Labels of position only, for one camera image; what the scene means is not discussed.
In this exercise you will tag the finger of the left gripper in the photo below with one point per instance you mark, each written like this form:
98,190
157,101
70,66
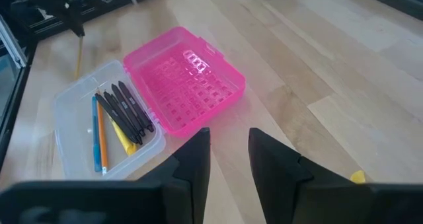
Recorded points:
76,25

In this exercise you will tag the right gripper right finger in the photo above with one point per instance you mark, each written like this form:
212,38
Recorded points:
277,177

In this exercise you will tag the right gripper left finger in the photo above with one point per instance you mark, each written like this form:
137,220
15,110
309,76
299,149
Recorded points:
198,171

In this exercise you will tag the thin wooden pencil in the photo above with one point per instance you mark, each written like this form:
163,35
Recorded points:
79,57

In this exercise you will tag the yellow highlighter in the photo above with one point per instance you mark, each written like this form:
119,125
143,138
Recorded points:
127,144
357,177

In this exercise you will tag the pink lidded clear pencil box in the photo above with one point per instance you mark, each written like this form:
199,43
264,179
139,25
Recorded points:
198,85

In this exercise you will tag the black pen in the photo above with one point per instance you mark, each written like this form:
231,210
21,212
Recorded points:
127,109
116,118
135,105
123,116

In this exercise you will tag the orange pencil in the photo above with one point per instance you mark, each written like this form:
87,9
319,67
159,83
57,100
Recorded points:
103,144

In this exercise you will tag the blue pen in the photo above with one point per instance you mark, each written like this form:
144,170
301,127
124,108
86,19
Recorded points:
96,144

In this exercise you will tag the black beam silver brackets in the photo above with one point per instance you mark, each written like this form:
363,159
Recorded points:
13,49

